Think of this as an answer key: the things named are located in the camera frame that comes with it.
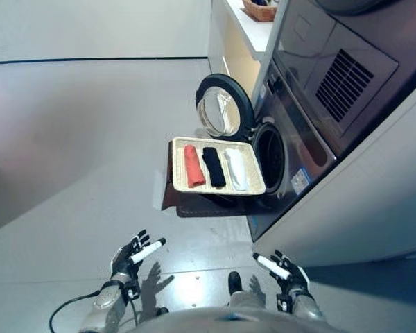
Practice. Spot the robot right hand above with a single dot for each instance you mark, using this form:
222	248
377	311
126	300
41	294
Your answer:
288	271

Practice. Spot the beige woven laundry tray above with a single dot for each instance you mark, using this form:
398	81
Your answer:
217	166

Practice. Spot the robot black foot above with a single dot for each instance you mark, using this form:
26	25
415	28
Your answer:
234	281

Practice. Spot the dark grey washing machine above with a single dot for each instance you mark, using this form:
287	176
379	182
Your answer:
319	104

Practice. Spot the white folded cloth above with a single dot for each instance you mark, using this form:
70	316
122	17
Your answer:
237	168

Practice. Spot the round washing machine door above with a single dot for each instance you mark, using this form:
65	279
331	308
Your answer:
225	107

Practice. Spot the black folded cloth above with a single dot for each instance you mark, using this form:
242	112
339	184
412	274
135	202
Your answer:
214	166

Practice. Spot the white cabinet shelf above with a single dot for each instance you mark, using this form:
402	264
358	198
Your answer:
244	41

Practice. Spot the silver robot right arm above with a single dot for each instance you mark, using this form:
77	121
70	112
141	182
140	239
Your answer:
303	305

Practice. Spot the dark brown stool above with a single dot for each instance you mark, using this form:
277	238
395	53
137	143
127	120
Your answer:
201	204

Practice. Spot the brown wicker basket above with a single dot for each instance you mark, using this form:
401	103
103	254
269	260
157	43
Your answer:
261	8

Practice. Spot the red folded cloth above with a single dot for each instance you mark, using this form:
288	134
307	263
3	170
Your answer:
193	166

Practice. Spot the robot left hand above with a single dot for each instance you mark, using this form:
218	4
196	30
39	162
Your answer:
127	257

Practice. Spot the robot grey torso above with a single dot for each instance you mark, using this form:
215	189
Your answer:
235	320

